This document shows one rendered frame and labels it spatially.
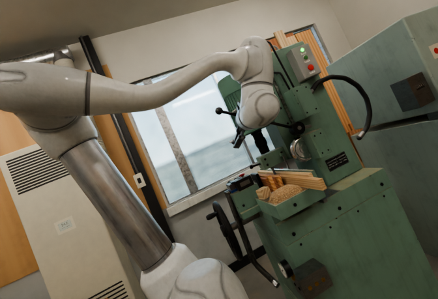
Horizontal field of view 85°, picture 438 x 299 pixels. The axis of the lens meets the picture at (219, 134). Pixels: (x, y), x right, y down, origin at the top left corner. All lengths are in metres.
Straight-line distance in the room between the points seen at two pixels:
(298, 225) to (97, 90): 0.89
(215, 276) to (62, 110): 0.46
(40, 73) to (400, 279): 1.47
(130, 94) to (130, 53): 2.16
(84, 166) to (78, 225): 1.59
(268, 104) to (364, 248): 0.83
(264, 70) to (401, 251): 1.02
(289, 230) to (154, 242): 0.59
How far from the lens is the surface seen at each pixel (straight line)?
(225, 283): 0.56
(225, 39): 2.93
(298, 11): 3.53
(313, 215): 1.12
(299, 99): 1.16
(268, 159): 1.22
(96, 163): 0.69
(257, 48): 0.77
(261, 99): 0.68
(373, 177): 1.29
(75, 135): 0.70
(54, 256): 2.36
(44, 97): 0.58
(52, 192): 2.30
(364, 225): 1.27
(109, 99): 0.58
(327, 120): 1.31
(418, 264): 1.48
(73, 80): 0.58
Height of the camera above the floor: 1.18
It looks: 3 degrees up
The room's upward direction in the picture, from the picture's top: 24 degrees counter-clockwise
